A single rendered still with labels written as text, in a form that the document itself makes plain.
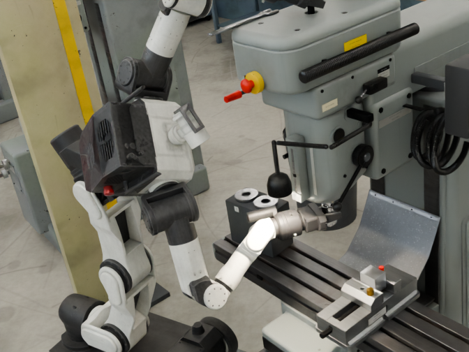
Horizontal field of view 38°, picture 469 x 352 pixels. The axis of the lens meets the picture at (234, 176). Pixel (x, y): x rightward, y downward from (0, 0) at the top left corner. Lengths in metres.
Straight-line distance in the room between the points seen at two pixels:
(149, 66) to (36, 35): 1.36
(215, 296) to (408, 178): 0.84
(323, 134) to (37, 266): 3.04
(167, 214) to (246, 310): 1.93
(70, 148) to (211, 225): 2.44
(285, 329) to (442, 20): 1.14
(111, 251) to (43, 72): 1.26
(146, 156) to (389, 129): 0.74
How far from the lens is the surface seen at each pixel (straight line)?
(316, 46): 1.78
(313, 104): 1.85
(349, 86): 1.92
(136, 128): 1.97
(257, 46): 1.79
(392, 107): 2.09
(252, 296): 3.90
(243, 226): 2.56
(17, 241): 5.02
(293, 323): 2.40
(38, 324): 4.14
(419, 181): 2.41
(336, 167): 2.00
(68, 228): 3.70
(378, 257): 2.53
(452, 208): 2.41
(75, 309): 2.85
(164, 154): 1.99
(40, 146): 3.48
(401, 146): 2.18
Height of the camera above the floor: 2.38
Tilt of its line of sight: 27 degrees down
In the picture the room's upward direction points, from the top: 9 degrees counter-clockwise
